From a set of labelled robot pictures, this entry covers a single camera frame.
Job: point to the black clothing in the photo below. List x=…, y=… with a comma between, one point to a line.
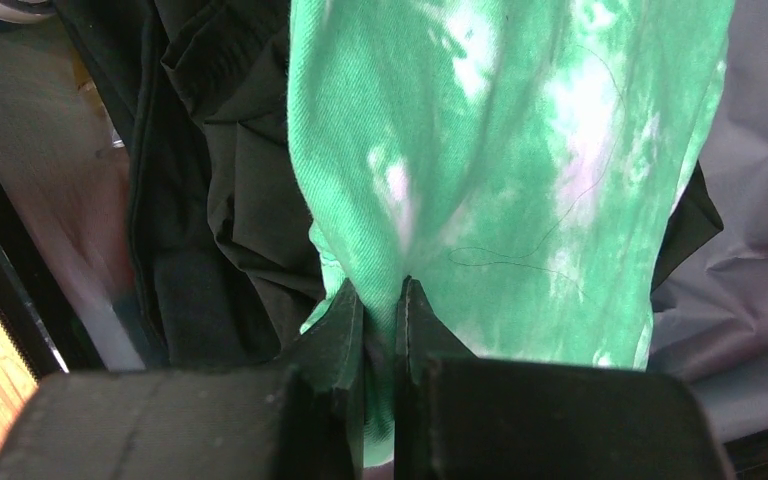
x=219, y=229

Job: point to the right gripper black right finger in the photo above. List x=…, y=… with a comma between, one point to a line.
x=459, y=416

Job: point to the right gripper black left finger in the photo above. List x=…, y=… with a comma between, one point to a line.
x=298, y=416

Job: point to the green tie-dye garment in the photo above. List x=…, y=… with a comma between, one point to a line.
x=521, y=159

